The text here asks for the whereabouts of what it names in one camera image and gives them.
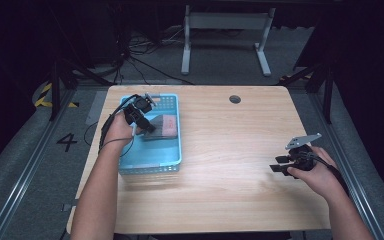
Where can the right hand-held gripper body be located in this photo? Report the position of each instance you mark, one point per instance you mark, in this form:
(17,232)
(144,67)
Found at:
(301,156)

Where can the small grey tape piece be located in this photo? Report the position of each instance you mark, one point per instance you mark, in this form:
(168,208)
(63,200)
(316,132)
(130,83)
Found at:
(67,206)

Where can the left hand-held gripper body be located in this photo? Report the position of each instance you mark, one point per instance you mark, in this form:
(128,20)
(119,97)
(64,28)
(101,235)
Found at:
(136,108)

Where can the person's right hand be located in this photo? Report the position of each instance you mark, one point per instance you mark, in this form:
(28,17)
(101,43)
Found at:
(320,180)

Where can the person's left hand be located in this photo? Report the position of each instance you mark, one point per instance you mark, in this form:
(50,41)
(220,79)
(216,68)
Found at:
(120,131)

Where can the black metal stand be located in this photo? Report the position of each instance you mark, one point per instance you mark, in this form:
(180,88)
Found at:
(328,93)
(56,90)

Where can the aluminium floor rail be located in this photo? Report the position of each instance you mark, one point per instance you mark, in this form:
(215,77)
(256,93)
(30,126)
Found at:
(30,166)
(350,160)

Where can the light blue plastic basket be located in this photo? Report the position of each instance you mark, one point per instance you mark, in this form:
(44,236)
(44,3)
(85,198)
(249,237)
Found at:
(156,153)

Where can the white metal stand frame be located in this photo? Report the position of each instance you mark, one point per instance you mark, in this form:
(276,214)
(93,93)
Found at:
(228,21)

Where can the long grey tape strip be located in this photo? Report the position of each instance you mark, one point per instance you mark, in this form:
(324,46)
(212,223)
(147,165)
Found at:
(96,108)

